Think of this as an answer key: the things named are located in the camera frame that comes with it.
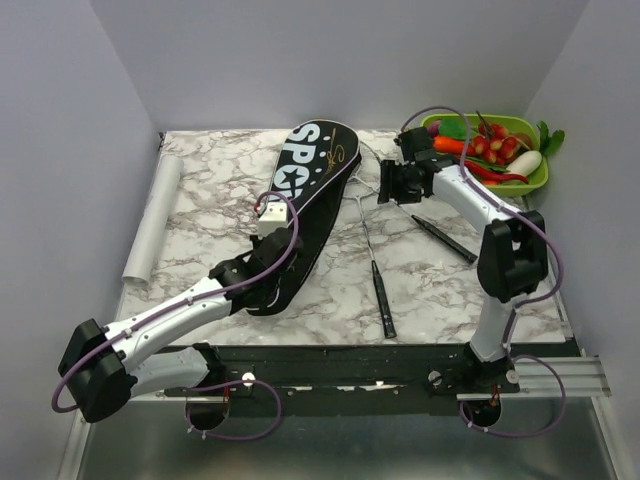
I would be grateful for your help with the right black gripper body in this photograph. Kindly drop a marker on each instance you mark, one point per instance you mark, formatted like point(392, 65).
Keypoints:
point(401, 184)

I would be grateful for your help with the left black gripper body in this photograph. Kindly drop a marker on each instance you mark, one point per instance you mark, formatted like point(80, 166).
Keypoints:
point(256, 242)

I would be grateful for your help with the badminton racket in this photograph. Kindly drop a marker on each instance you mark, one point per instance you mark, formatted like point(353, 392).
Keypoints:
point(357, 191)
point(469, 257)

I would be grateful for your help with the black sport racket bag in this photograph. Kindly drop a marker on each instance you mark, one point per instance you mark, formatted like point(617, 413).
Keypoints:
point(312, 169)

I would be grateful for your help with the white shuttlecock tube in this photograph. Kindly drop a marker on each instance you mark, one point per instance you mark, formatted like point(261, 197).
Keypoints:
point(150, 232)

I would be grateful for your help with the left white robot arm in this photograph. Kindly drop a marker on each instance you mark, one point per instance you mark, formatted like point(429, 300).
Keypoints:
point(102, 366)

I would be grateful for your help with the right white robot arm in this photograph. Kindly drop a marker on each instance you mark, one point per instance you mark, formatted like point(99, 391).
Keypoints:
point(512, 260)

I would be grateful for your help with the orange toy carrot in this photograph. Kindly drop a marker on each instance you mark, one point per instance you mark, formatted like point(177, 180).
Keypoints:
point(452, 146)

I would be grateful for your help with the purple toy onion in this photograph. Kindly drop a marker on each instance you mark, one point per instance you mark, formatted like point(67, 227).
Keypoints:
point(434, 128)

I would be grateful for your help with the red toy chili pepper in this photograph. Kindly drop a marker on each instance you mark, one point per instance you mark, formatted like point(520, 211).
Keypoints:
point(491, 175)

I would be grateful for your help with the red toy cherry bunch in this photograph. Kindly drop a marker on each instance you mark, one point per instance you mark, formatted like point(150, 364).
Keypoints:
point(494, 143)

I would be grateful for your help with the white toy radish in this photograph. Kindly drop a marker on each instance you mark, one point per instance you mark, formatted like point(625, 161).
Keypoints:
point(526, 163)

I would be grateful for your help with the green plastic basket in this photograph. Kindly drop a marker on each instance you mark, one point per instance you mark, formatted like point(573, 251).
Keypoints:
point(453, 126)

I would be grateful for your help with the green toy leaf outside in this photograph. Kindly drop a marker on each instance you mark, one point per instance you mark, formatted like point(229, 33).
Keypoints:
point(550, 142)

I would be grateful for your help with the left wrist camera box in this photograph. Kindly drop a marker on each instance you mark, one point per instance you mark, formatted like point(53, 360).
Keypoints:
point(272, 216)

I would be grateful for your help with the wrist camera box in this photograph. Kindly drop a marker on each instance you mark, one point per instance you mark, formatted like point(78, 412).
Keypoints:
point(416, 144)
point(272, 216)

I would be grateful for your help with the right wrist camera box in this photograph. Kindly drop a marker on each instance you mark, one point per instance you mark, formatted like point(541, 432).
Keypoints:
point(416, 144)

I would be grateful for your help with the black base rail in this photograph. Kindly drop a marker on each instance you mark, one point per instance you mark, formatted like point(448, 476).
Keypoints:
point(330, 381)

